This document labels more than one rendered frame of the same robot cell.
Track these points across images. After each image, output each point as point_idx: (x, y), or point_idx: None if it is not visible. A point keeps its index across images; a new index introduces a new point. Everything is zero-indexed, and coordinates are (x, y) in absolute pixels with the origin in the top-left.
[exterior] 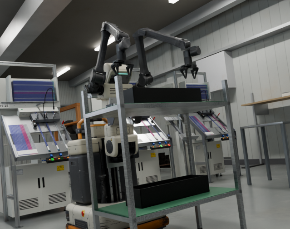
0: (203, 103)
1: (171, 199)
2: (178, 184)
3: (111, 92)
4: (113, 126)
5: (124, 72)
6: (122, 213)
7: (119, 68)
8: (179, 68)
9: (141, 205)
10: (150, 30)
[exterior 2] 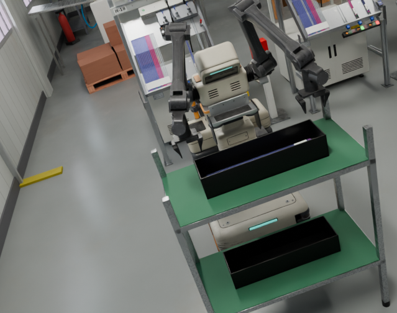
0: (315, 181)
1: (278, 272)
2: (287, 256)
3: (211, 95)
4: (221, 138)
5: (225, 68)
6: (210, 298)
7: (215, 64)
8: (295, 97)
9: (235, 287)
10: (251, 12)
